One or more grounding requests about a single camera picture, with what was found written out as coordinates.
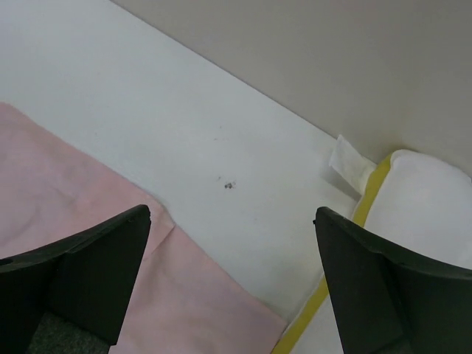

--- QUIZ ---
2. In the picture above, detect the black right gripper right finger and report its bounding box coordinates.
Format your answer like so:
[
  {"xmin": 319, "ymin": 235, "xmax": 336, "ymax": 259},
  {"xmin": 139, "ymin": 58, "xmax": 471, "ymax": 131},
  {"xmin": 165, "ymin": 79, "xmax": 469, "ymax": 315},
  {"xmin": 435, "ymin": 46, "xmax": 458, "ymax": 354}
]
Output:
[{"xmin": 313, "ymin": 206, "xmax": 471, "ymax": 353}]

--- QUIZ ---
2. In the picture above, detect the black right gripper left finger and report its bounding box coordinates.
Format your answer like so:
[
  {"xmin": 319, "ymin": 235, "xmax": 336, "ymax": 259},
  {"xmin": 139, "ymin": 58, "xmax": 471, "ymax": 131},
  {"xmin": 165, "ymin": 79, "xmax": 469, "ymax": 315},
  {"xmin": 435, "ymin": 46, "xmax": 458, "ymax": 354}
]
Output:
[{"xmin": 1, "ymin": 205, "xmax": 151, "ymax": 353}]

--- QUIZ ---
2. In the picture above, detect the white pillow yellow trim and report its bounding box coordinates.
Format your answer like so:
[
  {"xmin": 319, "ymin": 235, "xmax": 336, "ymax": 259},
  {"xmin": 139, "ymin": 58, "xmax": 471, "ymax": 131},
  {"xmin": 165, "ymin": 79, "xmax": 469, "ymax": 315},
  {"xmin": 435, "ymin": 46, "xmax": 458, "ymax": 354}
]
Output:
[{"xmin": 274, "ymin": 136, "xmax": 471, "ymax": 353}]

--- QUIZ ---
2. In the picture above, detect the pink printed pillowcase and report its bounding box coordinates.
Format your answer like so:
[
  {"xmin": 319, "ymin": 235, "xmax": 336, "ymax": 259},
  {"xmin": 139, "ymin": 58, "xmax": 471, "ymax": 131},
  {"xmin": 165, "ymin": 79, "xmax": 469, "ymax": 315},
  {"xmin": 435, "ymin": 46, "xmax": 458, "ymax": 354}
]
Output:
[{"xmin": 1, "ymin": 104, "xmax": 285, "ymax": 353}]

